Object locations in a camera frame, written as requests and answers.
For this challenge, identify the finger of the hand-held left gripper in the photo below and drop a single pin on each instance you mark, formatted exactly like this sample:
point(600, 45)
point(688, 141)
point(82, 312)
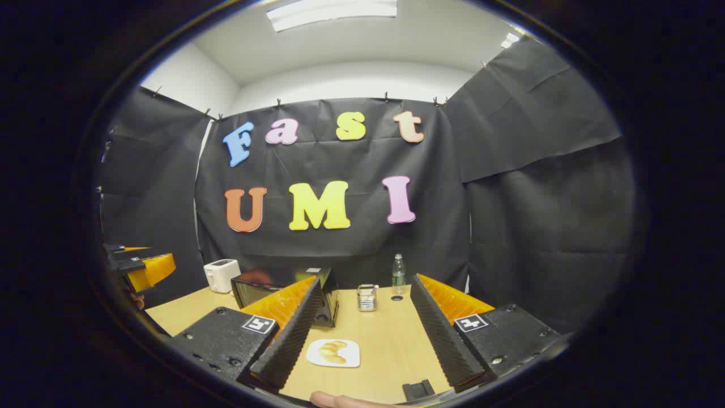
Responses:
point(114, 248)
point(129, 265)

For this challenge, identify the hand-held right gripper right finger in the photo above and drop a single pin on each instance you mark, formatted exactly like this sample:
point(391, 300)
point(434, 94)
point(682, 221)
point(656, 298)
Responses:
point(439, 334)

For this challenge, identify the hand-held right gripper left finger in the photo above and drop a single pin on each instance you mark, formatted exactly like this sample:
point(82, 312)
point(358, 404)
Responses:
point(294, 334)

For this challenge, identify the golden croissant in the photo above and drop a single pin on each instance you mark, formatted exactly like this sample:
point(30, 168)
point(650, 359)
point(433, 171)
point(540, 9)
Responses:
point(333, 351)

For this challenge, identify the black electric oven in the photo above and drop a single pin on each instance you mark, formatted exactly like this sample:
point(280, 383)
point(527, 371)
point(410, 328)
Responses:
point(257, 286)

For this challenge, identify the white plate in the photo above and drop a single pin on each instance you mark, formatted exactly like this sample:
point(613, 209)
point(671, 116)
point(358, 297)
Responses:
point(351, 357)

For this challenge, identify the clear plastic water bottle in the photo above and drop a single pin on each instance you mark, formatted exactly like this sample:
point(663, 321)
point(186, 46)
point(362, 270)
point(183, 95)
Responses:
point(399, 277)

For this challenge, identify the white toaster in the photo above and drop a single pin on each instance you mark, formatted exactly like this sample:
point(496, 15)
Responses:
point(220, 275)

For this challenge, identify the black backdrop cloth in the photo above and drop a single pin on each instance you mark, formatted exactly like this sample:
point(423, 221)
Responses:
point(521, 226)

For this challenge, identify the ceiling light panel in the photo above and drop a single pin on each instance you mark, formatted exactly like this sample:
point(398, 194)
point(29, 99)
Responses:
point(331, 12)
point(510, 39)

